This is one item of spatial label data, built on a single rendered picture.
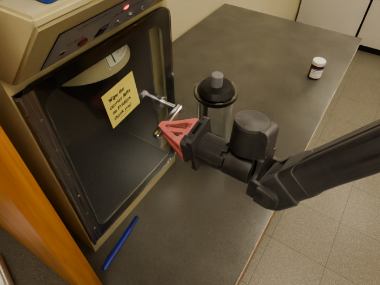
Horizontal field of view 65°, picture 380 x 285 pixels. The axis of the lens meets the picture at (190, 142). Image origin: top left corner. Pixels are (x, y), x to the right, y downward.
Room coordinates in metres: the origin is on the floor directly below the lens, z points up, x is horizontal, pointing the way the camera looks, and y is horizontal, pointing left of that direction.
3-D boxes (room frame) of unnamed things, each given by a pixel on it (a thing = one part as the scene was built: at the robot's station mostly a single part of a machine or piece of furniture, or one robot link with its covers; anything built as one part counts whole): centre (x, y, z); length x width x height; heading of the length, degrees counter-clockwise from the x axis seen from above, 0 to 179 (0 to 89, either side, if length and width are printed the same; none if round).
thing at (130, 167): (0.41, 0.12, 1.19); 0.30 x 0.01 x 0.40; 147
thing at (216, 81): (0.59, -0.06, 1.18); 0.09 x 0.09 x 0.07
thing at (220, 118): (0.59, -0.06, 1.06); 0.11 x 0.11 x 0.21
